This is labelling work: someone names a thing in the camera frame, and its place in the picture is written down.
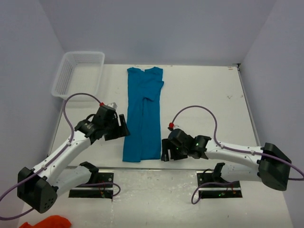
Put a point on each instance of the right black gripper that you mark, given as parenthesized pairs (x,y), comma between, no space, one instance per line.
(171,150)

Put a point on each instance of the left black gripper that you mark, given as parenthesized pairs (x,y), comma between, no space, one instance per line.
(115,128)

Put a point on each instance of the blue t shirt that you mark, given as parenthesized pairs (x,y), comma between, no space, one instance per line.
(143,115)

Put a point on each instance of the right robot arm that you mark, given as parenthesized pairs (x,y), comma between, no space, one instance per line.
(267,164)

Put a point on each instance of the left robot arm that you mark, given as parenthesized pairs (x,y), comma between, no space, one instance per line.
(40,186)

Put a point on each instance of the white plastic basket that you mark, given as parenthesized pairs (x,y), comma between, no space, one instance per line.
(79,72)

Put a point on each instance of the orange t shirt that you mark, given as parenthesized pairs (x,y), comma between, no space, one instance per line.
(54,221)

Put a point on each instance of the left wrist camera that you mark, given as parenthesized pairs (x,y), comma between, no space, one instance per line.
(112,105)

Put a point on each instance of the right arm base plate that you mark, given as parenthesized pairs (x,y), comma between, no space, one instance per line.
(216,191)

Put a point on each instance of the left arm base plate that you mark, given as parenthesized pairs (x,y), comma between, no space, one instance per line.
(96,191)

